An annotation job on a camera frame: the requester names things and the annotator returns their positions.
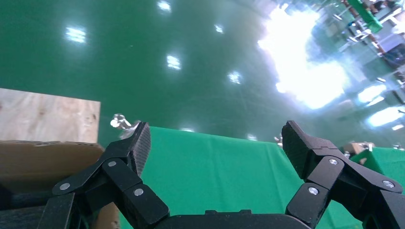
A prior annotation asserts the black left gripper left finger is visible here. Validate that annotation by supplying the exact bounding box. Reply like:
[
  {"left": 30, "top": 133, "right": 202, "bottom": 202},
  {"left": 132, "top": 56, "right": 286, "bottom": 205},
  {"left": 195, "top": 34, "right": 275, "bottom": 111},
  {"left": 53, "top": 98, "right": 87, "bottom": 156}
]
[{"left": 38, "top": 121, "right": 171, "bottom": 229}]

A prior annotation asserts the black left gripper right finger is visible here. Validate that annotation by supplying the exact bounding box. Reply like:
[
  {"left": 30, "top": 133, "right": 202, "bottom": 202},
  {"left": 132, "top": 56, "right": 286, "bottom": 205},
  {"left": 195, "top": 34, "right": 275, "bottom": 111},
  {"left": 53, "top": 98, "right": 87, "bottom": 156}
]
[{"left": 281, "top": 120, "right": 405, "bottom": 229}]

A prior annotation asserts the large open cardboard carton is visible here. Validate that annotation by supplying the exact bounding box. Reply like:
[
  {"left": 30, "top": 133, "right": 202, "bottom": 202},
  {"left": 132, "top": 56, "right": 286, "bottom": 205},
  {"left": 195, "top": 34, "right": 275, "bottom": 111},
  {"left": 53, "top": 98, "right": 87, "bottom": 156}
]
[{"left": 0, "top": 140, "right": 121, "bottom": 229}]

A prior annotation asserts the green table cloth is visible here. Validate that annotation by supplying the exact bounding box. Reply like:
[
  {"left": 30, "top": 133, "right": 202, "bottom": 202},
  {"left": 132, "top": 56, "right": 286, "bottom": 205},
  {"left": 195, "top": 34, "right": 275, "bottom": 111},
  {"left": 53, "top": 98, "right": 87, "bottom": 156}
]
[{"left": 118, "top": 126, "right": 405, "bottom": 229}]

